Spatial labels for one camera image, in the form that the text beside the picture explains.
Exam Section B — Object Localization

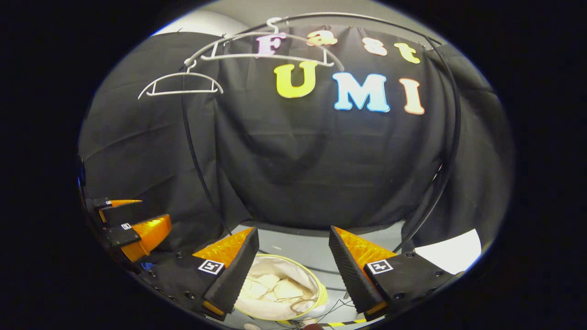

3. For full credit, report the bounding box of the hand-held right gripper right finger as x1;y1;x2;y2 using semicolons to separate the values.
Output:
328;225;461;322

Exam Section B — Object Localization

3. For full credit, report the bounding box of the black clothes rack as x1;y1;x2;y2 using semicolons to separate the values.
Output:
181;12;461;253

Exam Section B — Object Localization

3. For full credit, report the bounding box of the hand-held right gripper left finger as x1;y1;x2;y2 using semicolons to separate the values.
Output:
138;227;260;321

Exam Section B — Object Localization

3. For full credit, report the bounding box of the white paper sheet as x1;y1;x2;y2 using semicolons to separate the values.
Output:
414;228;482;275

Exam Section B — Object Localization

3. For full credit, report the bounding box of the white yellow-rimmed laundry hamper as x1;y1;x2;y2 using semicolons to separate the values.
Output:
234;253;328;321

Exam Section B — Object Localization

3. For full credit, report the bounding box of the empty white clothes hanger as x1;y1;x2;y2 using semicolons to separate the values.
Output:
138;59;224;100

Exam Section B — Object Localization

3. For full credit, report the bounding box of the cream shirt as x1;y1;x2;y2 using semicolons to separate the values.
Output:
241;274;305;305

